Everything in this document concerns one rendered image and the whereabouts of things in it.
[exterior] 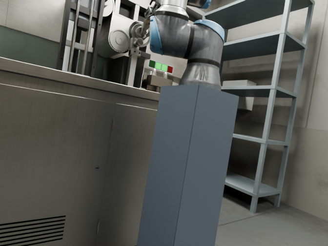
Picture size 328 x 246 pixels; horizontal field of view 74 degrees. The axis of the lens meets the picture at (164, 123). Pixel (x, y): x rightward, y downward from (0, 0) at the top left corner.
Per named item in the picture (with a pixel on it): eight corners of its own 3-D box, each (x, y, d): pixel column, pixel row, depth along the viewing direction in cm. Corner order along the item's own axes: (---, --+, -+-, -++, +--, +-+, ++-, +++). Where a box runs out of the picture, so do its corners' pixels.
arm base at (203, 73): (229, 94, 76) (234, 66, 76) (199, 86, 67) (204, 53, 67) (198, 94, 88) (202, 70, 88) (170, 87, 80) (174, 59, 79)
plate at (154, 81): (150, 84, 133) (152, 74, 133) (123, 85, 165) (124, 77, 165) (171, 89, 142) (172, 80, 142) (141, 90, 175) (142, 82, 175)
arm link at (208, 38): (226, 62, 72) (232, 21, 72) (186, 55, 71) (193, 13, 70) (214, 69, 84) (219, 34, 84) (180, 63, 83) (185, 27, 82)
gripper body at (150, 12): (153, 20, 127) (165, 1, 120) (157, 29, 123) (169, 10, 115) (143, 14, 123) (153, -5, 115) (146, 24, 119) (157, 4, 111)
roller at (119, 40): (108, 47, 119) (111, 25, 119) (93, 53, 140) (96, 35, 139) (128, 53, 126) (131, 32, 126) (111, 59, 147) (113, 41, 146)
